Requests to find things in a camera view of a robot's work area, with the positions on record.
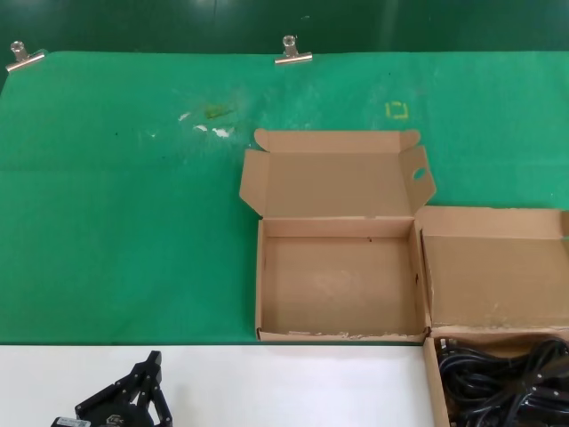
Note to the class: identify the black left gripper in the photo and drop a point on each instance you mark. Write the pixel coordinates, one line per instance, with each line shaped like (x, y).
(111, 419)

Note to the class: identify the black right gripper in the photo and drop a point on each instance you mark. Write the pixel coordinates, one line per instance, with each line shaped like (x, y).
(549, 398)

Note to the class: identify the open cardboard box, plain flap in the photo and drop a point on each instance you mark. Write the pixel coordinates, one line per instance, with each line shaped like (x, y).
(489, 276)

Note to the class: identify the open cardboard box, holed flap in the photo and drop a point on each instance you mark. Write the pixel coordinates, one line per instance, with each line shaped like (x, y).
(338, 289)

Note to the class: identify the green table mat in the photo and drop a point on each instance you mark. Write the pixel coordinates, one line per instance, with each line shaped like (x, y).
(111, 222)

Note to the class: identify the silver metal binder clip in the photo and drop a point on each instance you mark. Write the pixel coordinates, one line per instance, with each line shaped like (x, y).
(26, 62)
(293, 60)

